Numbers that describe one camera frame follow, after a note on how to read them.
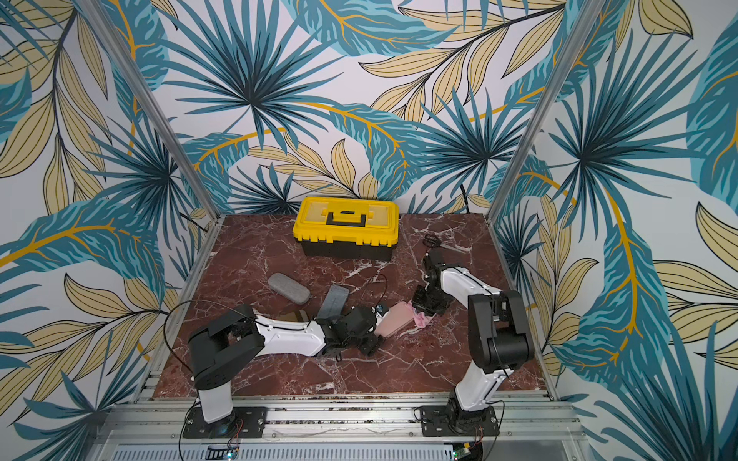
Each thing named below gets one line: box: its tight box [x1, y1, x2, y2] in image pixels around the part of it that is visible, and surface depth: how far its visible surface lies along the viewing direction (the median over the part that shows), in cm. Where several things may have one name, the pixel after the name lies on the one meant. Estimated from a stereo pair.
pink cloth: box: [410, 304, 438, 330], surface depth 91 cm
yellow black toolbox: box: [292, 196, 401, 261], surface depth 97 cm
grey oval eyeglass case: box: [268, 272, 311, 306], surface depth 97 cm
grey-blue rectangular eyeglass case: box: [317, 283, 350, 321], surface depth 94 cm
